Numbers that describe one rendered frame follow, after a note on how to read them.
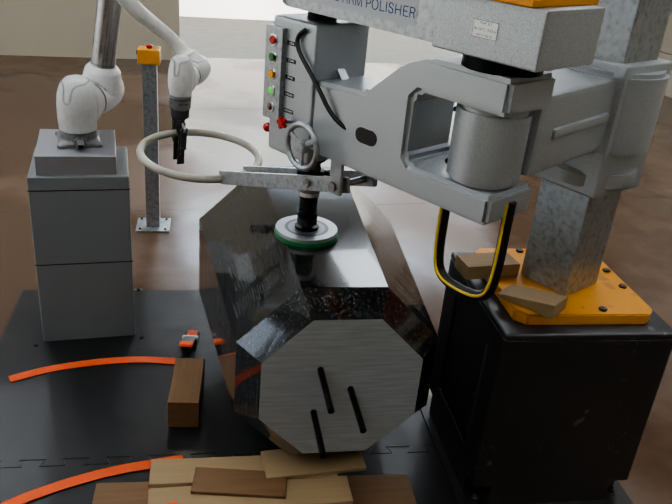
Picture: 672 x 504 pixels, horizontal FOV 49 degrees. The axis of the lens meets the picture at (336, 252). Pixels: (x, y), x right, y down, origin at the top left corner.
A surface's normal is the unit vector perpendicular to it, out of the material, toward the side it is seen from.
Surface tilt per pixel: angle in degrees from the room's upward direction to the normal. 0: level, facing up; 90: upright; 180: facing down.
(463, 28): 90
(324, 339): 90
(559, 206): 90
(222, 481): 0
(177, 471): 0
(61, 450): 0
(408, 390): 90
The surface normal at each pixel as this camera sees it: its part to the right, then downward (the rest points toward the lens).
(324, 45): 0.68, 0.37
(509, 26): -0.73, 0.24
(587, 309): 0.08, -0.90
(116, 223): 0.27, 0.44
